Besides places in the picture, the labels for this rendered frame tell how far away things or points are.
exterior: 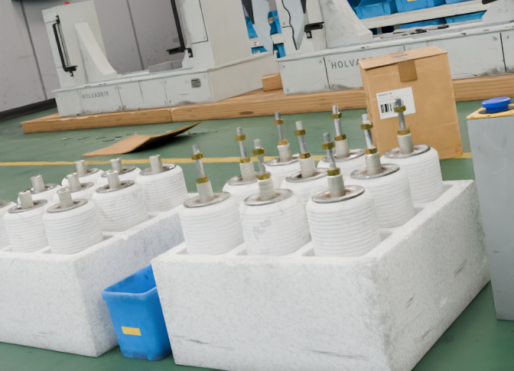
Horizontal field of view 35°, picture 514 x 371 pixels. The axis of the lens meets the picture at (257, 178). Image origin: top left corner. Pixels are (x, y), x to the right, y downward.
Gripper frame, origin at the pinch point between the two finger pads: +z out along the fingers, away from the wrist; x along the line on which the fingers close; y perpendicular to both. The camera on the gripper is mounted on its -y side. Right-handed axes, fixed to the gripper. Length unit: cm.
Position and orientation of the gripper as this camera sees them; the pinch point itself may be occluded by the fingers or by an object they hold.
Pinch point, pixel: (284, 43)
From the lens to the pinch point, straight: 125.8
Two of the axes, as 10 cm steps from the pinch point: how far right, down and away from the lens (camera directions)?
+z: 2.0, 9.6, 2.0
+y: -0.8, -1.9, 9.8
